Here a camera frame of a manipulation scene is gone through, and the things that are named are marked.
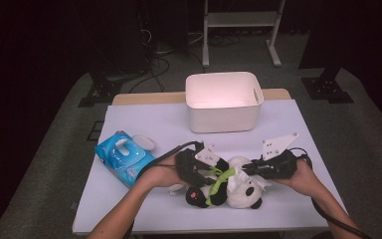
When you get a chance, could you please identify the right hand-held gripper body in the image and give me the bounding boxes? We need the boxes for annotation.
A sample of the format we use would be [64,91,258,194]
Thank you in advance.
[258,132,304,180]

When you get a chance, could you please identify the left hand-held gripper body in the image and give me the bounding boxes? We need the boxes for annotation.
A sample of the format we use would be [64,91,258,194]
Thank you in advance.
[174,140,221,187]

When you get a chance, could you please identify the white wet wipe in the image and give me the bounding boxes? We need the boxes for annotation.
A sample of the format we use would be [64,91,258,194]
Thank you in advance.
[227,167,271,194]

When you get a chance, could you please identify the panda plush toy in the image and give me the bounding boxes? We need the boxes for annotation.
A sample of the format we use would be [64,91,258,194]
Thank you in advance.
[168,155,273,210]

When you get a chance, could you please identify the white storage bin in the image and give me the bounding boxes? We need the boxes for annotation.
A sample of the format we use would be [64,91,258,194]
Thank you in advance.
[184,71,265,134]

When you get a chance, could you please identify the blue wet wipes pack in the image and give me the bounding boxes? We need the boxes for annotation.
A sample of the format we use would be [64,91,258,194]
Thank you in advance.
[94,129,157,189]

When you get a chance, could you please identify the person's right hand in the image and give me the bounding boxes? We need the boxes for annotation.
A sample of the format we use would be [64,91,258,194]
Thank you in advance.
[272,160,318,197]

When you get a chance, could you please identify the person's left hand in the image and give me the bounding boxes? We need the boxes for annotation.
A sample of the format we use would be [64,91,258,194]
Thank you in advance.
[138,155,187,189]

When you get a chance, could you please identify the white metal stand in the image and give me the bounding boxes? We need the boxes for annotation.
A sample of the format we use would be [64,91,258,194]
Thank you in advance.
[201,0,287,69]

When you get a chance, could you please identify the left hand-held gripper cable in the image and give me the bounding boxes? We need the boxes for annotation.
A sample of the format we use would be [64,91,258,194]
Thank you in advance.
[134,140,204,181]

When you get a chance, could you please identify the hand-held gripper cable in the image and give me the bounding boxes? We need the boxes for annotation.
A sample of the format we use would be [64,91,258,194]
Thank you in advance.
[134,140,204,181]
[289,147,376,239]

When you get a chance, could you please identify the right hand-held gripper cable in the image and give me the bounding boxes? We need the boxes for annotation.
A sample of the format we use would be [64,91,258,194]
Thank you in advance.
[289,147,376,239]

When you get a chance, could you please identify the black floor cables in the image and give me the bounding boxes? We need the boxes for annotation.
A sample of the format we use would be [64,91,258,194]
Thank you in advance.
[125,26,208,95]

